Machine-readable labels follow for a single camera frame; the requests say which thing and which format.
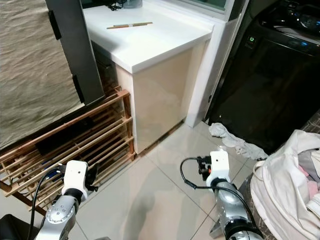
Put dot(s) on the black top-loading washing machine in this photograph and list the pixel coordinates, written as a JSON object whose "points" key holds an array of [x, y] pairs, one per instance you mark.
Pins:
{"points": [[270, 80]]}

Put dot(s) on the crumpled white cloth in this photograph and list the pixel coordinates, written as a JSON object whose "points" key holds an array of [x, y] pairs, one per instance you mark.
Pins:
{"points": [[232, 141]]}

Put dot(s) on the blue shoe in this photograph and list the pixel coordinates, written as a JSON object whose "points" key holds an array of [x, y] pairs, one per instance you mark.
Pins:
{"points": [[51, 172]]}

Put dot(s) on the brown woven laundry basket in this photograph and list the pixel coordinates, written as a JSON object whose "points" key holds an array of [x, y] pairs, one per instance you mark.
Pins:
{"points": [[250, 200]]}

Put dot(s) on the metal basket stand leg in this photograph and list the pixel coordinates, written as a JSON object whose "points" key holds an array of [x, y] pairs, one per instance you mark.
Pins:
{"points": [[216, 229]]}

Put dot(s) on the wooden slatted shoe rack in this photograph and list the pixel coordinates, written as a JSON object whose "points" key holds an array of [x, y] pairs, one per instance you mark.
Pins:
{"points": [[127, 120]]}

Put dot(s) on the white laundry sheet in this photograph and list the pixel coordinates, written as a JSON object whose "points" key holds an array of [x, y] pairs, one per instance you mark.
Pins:
{"points": [[280, 185]]}

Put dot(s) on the black angular object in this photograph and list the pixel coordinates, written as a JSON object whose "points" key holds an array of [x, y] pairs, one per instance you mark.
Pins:
{"points": [[12, 230]]}

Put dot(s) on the pink garment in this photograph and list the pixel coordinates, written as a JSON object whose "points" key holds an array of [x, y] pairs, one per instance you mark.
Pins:
{"points": [[311, 182]]}

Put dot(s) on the white-topped cream cabinet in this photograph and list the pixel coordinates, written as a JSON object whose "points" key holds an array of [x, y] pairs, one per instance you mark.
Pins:
{"points": [[160, 70]]}

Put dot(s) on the beige crinkled fabric cover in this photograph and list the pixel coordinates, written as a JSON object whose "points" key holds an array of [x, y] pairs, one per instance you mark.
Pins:
{"points": [[30, 65]]}

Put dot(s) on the dark grey flat panel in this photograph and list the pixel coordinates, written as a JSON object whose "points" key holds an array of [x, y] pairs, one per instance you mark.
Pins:
{"points": [[77, 45]]}

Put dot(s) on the thin wooden stick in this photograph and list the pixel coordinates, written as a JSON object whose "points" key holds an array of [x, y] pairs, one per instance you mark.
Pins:
{"points": [[130, 25]]}

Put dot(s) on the clear glass jar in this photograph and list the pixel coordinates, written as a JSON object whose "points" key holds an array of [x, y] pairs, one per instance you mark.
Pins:
{"points": [[132, 3]]}

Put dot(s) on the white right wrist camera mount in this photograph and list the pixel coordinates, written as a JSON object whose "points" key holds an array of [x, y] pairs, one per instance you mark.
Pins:
{"points": [[220, 164]]}

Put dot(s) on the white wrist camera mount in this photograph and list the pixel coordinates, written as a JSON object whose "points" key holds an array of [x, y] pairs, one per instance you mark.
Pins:
{"points": [[220, 164], [76, 175]]}

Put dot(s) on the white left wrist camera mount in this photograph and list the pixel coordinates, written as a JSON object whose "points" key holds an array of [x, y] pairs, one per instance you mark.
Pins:
{"points": [[76, 175]]}

